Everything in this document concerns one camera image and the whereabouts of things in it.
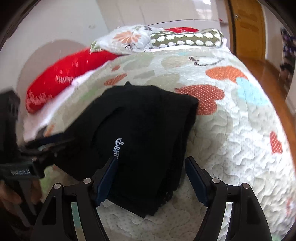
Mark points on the left hand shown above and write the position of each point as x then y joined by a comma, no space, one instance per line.
9,198

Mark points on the red long pillow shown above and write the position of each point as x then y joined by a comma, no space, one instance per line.
61,74

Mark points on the beige headboard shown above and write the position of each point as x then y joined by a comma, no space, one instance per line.
42,58

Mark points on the white glossy wardrobe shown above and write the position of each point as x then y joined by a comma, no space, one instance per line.
160,14

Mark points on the pink white bedsheet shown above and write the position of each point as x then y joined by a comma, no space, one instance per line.
33,123

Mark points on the floral white pillow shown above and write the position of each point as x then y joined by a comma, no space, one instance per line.
125,40

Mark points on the heart patterned quilt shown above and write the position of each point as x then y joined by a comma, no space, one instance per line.
237,137

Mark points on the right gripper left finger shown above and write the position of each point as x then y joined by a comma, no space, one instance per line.
71,211

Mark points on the green sheep bolster pillow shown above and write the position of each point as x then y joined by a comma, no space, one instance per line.
204,38

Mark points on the shoe rack with clothes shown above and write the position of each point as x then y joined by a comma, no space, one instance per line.
287,65

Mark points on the black pants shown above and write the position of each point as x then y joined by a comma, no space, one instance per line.
146,128

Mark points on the wooden door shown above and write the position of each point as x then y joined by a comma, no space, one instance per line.
248,29

